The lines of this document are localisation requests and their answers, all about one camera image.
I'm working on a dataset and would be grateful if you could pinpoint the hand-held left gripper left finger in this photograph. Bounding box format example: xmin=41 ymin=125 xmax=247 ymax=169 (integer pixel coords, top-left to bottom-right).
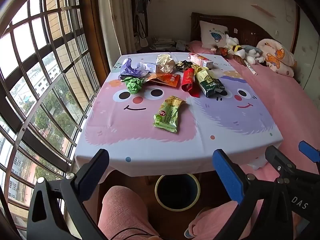
xmin=26 ymin=149 xmax=115 ymax=240

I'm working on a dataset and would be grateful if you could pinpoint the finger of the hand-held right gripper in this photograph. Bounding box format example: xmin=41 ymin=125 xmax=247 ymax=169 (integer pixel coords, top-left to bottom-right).
xmin=298 ymin=141 xmax=320 ymax=167
xmin=265 ymin=145 xmax=297 ymax=180

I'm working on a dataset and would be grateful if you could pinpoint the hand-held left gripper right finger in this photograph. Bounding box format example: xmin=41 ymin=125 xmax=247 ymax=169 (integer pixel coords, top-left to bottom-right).
xmin=212 ymin=149 xmax=294 ymax=240

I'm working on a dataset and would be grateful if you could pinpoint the dark waste bin yellow rim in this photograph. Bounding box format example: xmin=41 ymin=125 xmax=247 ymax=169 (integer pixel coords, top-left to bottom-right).
xmin=154 ymin=174 xmax=201 ymax=212

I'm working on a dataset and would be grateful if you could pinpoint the orange foil snack bag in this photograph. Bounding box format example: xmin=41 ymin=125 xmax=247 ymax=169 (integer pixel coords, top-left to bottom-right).
xmin=144 ymin=73 xmax=181 ymax=87

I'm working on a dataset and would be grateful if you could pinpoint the strawberry print drink carton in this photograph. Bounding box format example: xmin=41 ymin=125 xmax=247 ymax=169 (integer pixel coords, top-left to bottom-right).
xmin=188 ymin=52 xmax=214 ymax=69

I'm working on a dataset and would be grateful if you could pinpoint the person's right leg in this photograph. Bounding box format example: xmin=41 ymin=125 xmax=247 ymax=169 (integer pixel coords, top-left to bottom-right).
xmin=187 ymin=200 xmax=310 ymax=240

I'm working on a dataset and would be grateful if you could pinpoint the monster print tablecloth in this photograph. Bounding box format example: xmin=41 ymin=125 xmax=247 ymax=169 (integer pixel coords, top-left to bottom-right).
xmin=74 ymin=51 xmax=284 ymax=178

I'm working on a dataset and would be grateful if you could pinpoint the green snack packet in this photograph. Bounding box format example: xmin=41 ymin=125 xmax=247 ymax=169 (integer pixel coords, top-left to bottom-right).
xmin=153 ymin=95 xmax=187 ymax=134

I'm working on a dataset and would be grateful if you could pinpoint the white marker pen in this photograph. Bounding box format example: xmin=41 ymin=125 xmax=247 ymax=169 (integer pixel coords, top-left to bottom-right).
xmin=244 ymin=61 xmax=258 ymax=76

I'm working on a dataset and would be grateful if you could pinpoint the green crumpled paper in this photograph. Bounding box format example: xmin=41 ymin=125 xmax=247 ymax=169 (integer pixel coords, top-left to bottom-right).
xmin=122 ymin=76 xmax=145 ymax=95

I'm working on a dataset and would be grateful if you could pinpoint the dark green yellow carton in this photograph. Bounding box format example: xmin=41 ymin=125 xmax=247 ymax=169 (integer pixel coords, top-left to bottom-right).
xmin=194 ymin=68 xmax=226 ymax=98

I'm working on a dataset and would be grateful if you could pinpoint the bear print pillow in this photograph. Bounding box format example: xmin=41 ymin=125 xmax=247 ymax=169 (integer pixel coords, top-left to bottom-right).
xmin=256 ymin=39 xmax=298 ymax=78

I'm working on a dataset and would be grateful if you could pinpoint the red foil packet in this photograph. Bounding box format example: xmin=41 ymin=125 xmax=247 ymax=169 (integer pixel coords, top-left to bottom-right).
xmin=181 ymin=67 xmax=201 ymax=98

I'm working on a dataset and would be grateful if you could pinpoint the white dog plush toy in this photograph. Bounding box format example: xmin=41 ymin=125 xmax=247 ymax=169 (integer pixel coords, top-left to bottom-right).
xmin=244 ymin=49 xmax=265 ymax=64

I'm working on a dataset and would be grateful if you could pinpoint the purple crumpled plastic bag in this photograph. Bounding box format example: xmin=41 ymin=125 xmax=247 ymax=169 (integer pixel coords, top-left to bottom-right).
xmin=119 ymin=57 xmax=150 ymax=80

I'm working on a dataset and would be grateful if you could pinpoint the bee plush toy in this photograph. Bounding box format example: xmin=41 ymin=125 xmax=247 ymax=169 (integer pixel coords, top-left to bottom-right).
xmin=229 ymin=44 xmax=247 ymax=55

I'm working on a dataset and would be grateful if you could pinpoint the white blue drink carton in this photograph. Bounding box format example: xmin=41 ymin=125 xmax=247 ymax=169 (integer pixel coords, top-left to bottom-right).
xmin=139 ymin=62 xmax=163 ymax=73

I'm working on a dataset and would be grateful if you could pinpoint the black gold crumpled wrapper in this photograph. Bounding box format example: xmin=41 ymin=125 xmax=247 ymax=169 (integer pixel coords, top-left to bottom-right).
xmin=175 ymin=60 xmax=193 ymax=72

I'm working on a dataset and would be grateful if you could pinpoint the barred window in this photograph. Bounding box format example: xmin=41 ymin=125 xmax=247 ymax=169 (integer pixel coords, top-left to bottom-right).
xmin=0 ymin=0 xmax=105 ymax=230

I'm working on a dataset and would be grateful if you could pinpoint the cream crumpled paper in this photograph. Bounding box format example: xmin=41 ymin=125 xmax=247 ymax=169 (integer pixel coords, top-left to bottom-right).
xmin=156 ymin=54 xmax=177 ymax=73

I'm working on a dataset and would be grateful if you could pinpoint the dark wooden headboard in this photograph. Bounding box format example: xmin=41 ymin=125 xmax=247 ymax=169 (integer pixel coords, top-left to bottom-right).
xmin=190 ymin=12 xmax=277 ymax=53

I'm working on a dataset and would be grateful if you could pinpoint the white printed pillow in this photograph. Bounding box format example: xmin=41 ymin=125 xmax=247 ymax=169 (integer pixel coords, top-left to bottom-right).
xmin=199 ymin=21 xmax=229 ymax=49

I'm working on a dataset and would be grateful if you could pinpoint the grey blue folder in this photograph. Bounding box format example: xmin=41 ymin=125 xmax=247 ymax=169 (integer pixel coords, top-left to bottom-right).
xmin=175 ymin=39 xmax=193 ymax=52

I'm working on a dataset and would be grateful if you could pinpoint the stack of papers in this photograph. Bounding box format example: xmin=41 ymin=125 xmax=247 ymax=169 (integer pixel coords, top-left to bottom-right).
xmin=149 ymin=37 xmax=175 ymax=51

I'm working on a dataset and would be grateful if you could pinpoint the cream curtain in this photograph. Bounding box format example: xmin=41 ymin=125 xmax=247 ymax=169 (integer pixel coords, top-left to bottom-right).
xmin=99 ymin=0 xmax=137 ymax=55

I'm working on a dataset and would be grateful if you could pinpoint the clothes stand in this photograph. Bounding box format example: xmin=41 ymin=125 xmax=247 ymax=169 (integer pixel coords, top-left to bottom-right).
xmin=132 ymin=0 xmax=153 ymax=47

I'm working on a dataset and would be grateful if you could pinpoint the black cable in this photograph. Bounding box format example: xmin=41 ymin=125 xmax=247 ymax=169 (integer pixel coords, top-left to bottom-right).
xmin=110 ymin=227 xmax=157 ymax=240

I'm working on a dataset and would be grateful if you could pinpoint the pink wall shelf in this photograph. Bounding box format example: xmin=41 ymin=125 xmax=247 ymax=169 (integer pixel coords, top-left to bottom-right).
xmin=251 ymin=4 xmax=277 ymax=18

